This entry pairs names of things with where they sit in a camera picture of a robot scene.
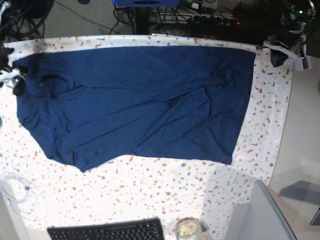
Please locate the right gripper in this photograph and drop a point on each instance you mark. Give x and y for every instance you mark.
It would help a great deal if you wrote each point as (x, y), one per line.
(19, 88)

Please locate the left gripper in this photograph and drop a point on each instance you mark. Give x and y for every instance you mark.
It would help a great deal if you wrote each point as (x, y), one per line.
(287, 39)

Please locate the navy blue t-shirt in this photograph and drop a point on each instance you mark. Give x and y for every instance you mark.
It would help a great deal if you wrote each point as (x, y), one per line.
(87, 107)

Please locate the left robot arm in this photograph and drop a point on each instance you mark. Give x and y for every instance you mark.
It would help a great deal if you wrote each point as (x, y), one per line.
(298, 14)

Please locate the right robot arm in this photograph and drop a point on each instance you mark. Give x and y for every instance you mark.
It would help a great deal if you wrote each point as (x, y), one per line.
(19, 20)

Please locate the blue box with oval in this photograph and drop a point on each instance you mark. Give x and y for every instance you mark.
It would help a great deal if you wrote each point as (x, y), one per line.
(147, 3)

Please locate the terrazzo pattern table cover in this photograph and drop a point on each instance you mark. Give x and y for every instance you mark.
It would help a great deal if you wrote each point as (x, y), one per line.
(46, 193)

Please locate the grey laptop computer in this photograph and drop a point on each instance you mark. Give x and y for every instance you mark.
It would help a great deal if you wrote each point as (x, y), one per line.
(260, 219)

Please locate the clear glass jar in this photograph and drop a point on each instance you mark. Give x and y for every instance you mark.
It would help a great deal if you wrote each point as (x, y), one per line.
(188, 229)

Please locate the black computer keyboard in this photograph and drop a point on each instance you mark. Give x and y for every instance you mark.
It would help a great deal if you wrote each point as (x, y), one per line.
(146, 229)

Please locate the black wire rack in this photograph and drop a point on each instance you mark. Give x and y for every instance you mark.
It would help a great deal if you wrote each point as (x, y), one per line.
(185, 15)

